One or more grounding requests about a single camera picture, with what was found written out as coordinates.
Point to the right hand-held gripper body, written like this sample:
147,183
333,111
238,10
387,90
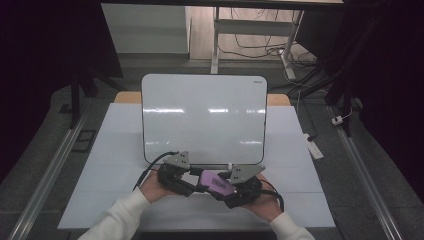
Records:
245,186

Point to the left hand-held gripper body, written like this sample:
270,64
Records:
171,175

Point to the purple whiteboard eraser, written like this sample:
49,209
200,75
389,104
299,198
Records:
216,181

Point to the white whiteboard with black rim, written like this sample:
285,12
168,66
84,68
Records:
203,126

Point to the person's left hand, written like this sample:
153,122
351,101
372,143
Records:
151,188

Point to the person's right hand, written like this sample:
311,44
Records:
265,206

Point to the small white plug adapter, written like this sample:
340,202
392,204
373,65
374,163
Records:
337,120

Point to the black tripod stand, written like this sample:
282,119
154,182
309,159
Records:
340,86
78,83

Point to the aluminium floor rail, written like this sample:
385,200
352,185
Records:
366,173
46,180

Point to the white wall panel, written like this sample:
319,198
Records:
143,28

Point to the white metal desk frame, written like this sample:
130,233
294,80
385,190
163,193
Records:
253,26

